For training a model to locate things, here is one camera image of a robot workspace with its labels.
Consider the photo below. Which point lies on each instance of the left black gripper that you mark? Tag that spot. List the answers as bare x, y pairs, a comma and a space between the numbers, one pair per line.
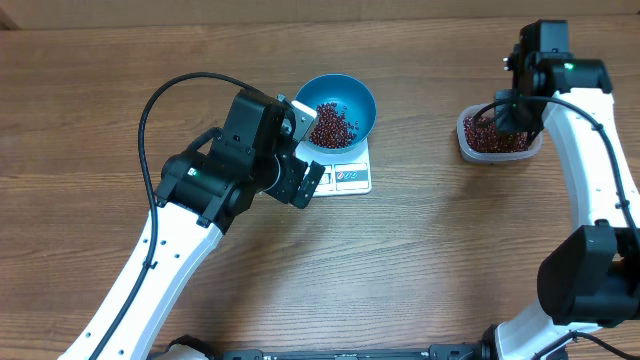
297, 178

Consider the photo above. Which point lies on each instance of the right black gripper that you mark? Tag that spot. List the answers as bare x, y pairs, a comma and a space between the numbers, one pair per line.
513, 117

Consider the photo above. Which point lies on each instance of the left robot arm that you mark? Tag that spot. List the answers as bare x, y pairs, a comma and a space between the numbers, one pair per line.
202, 191

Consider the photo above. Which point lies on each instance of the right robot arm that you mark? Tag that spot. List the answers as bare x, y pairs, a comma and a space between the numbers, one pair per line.
591, 281

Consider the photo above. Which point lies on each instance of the white digital kitchen scale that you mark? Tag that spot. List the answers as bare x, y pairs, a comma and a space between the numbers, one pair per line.
347, 171

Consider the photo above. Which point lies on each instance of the red beans in bowl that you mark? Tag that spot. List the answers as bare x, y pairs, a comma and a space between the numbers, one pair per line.
332, 130

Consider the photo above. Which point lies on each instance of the blue metal bowl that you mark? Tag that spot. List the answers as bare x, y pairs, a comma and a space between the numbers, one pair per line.
345, 90

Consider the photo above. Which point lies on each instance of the clear plastic bean container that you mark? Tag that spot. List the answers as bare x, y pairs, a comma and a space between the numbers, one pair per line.
472, 156

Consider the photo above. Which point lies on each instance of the red adzuki beans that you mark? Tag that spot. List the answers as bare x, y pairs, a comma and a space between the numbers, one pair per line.
486, 139

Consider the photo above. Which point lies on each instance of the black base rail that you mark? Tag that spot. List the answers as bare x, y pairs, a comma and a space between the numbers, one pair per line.
464, 351

